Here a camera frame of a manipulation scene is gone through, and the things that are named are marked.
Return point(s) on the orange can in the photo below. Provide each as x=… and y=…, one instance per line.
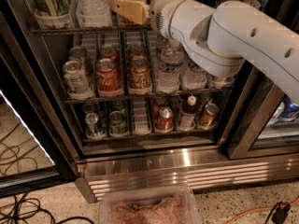
x=139, y=73
x=136, y=50

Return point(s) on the green striped can top shelf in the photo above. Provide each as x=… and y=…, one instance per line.
x=51, y=0

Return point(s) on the small white-capped bottle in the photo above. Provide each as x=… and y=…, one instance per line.
x=187, y=113

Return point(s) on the clear plastic bin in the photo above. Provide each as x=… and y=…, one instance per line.
x=160, y=205

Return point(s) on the silver can shelf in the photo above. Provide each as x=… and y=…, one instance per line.
x=75, y=77
x=79, y=53

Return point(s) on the red coke can middle rear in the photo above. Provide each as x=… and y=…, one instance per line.
x=108, y=51

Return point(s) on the orange can middle front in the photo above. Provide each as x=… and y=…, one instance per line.
x=139, y=73

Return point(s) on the orange can middle rear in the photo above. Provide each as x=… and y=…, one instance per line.
x=136, y=50

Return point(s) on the water bottle middle left front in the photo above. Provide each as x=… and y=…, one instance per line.
x=170, y=61

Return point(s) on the middle wire shelf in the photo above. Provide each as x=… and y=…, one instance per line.
x=152, y=94

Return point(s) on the red coke can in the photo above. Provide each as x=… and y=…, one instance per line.
x=108, y=75
x=108, y=51

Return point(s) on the blue pepsi can right fridge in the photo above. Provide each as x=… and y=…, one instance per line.
x=290, y=111

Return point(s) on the blue silver can bottom front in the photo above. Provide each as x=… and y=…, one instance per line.
x=94, y=124

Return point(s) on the water bottle middle right front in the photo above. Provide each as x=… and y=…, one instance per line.
x=194, y=77

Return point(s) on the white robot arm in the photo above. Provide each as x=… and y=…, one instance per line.
x=221, y=39

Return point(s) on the red can bottom front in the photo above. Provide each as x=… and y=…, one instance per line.
x=165, y=119

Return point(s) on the steel fridge base grille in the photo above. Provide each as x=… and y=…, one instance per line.
x=195, y=167

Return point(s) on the clear water bottle top shelf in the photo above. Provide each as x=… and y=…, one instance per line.
x=94, y=13

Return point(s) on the black plug box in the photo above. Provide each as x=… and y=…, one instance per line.
x=281, y=213

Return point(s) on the silver can middle shelf rear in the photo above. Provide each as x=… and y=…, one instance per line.
x=79, y=53

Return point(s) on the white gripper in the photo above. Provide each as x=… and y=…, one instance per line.
x=160, y=12

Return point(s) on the fridge door with light strip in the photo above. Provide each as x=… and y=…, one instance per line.
x=31, y=158

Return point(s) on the green can bottom front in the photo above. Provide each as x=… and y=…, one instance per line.
x=117, y=123

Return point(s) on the red coke can middle front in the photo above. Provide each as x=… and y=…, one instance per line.
x=108, y=75

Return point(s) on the silver can middle shelf front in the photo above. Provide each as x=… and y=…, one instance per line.
x=75, y=77

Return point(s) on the copper can bottom right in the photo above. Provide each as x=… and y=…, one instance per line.
x=209, y=114

